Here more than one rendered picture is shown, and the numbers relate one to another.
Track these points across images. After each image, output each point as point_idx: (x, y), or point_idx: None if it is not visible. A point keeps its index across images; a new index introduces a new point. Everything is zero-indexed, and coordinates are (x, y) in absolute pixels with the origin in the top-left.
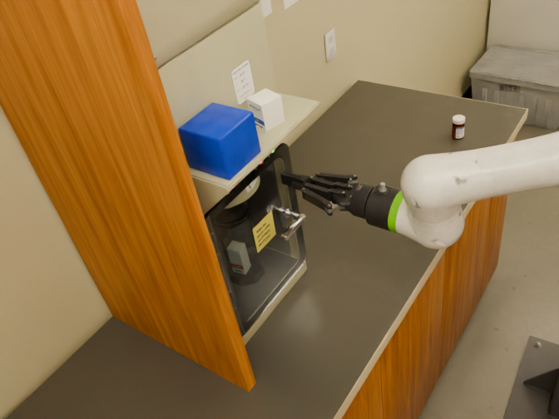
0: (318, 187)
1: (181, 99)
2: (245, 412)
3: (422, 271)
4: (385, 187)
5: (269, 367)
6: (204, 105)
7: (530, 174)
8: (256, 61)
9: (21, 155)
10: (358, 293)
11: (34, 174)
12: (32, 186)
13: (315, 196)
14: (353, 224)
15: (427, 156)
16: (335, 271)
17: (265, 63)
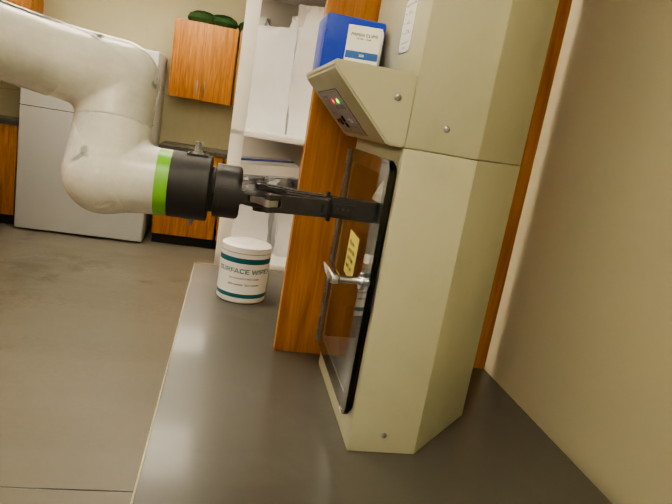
0: (304, 193)
1: (386, 7)
2: (260, 335)
3: (140, 500)
4: (195, 149)
5: (273, 359)
6: (389, 27)
7: None
8: (422, 4)
9: (548, 133)
10: (233, 439)
11: (542, 161)
12: (536, 170)
13: (294, 189)
14: None
15: (129, 41)
16: (300, 459)
17: (425, 15)
